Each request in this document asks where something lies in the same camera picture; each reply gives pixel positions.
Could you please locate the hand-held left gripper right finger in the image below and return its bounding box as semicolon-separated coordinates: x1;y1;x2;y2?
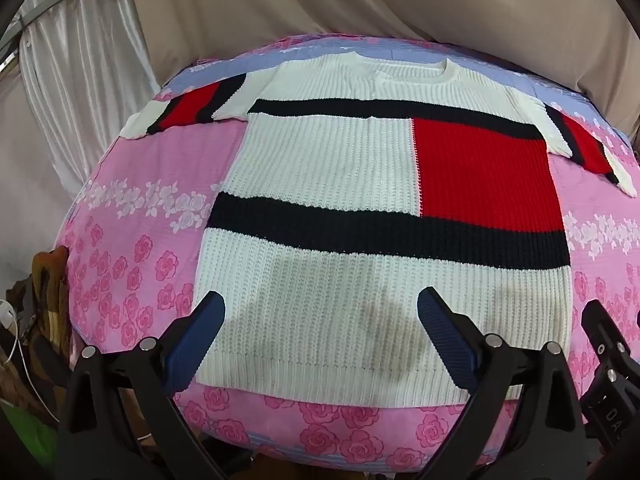
417;286;588;480

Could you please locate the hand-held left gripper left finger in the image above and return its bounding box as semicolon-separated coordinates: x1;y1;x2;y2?
57;291;227;480

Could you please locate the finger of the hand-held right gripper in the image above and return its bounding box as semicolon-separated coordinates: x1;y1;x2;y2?
581;299;640;397

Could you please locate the white red black knit sweater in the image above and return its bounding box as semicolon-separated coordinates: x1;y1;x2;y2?
120;52;638;406

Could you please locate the pink floral blanket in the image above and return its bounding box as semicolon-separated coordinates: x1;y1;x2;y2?
60;32;640;472

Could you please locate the green cloth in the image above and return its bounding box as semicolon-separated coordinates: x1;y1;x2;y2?
0;399;57;467

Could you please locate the white satin curtain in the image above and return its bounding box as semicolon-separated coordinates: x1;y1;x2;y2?
17;0;162;188

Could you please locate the beige backdrop cloth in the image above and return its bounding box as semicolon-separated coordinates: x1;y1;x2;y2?
124;0;640;137

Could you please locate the white cable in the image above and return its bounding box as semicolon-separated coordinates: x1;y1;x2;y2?
0;300;57;426

